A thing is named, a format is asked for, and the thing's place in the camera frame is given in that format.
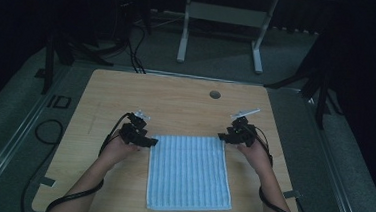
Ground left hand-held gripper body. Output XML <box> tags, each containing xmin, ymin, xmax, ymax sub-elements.
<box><xmin>118</xmin><ymin>108</ymin><xmax>152</xmax><ymax>147</ymax></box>

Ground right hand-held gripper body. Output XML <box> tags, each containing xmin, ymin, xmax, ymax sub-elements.
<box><xmin>227</xmin><ymin>106</ymin><xmax>262</xmax><ymax>149</ymax></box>

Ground blue striped towel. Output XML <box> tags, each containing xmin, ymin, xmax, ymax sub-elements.
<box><xmin>145</xmin><ymin>131</ymin><xmax>238</xmax><ymax>212</ymax></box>

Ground person's left hand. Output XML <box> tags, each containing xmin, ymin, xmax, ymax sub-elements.
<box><xmin>99</xmin><ymin>129</ymin><xmax>144</xmax><ymax>171</ymax></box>

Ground person's right hand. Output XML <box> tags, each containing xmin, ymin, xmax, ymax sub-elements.
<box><xmin>233</xmin><ymin>136</ymin><xmax>276</xmax><ymax>176</ymax></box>

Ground grey tape piece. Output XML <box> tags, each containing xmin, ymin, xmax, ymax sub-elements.
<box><xmin>282</xmin><ymin>189</ymin><xmax>303</xmax><ymax>200</ymax></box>
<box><xmin>39</xmin><ymin>176</ymin><xmax>57</xmax><ymax>188</ymax></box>

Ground black tripod stand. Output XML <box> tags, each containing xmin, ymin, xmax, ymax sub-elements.
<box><xmin>32</xmin><ymin>29</ymin><xmax>117</xmax><ymax>101</ymax></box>
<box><xmin>260</xmin><ymin>62</ymin><xmax>347</xmax><ymax>132</ymax></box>

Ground black cables on floor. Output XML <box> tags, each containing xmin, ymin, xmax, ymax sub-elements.
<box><xmin>123</xmin><ymin>23</ymin><xmax>151</xmax><ymax>75</ymax></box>

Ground left hand-held gripper cable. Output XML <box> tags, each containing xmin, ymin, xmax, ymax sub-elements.
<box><xmin>44</xmin><ymin>107</ymin><xmax>136</xmax><ymax>212</ymax></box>

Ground hand-held gripper cable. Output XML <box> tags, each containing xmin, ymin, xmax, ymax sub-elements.
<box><xmin>44</xmin><ymin>107</ymin><xmax>136</xmax><ymax>212</ymax></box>
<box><xmin>240</xmin><ymin>123</ymin><xmax>314</xmax><ymax>212</ymax></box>

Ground right hand-held gripper cable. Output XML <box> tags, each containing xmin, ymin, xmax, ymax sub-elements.
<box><xmin>240</xmin><ymin>123</ymin><xmax>314</xmax><ymax>212</ymax></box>

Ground black floor cable loop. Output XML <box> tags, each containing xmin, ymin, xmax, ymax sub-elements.
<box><xmin>33</xmin><ymin>117</ymin><xmax>66</xmax><ymax>147</ymax></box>

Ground metal floor rail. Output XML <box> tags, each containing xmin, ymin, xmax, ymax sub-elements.
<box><xmin>297</xmin><ymin>93</ymin><xmax>375</xmax><ymax>212</ymax></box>
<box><xmin>0</xmin><ymin>60</ymin><xmax>73</xmax><ymax>212</ymax></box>

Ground white metal desk frame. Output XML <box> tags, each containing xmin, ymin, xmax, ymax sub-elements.
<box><xmin>175</xmin><ymin>0</ymin><xmax>280</xmax><ymax>76</ymax></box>

